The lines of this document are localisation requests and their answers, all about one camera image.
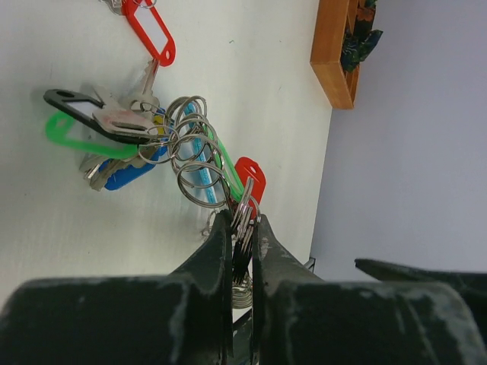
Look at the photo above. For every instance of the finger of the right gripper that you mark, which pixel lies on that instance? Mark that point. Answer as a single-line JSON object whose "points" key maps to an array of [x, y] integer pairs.
{"points": [[471, 285]]}

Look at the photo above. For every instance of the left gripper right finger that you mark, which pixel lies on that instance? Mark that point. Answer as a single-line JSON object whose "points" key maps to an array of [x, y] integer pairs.
{"points": [[299, 318]]}

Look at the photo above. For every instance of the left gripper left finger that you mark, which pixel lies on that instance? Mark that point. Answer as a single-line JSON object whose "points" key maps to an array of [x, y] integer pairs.
{"points": [[184, 317]]}

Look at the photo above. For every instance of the metal key organizer plate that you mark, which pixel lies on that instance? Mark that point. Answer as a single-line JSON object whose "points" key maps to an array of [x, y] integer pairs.
{"points": [[192, 156]]}

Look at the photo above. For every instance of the green tag key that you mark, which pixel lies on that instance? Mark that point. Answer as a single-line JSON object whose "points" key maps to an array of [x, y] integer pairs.
{"points": [[68, 132], [225, 162]]}

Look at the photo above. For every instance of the blue key tag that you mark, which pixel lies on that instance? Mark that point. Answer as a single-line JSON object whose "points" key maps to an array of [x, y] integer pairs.
{"points": [[128, 174]]}

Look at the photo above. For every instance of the yellow key tag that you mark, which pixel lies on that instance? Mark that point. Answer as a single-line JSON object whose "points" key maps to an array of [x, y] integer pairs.
{"points": [[163, 131]]}

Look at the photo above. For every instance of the black tag key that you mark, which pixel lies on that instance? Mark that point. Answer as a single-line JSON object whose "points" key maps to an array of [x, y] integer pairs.
{"points": [[81, 107]]}

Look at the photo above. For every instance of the wooden compartment tray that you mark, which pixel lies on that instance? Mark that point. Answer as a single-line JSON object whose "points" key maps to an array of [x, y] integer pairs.
{"points": [[334, 18]]}

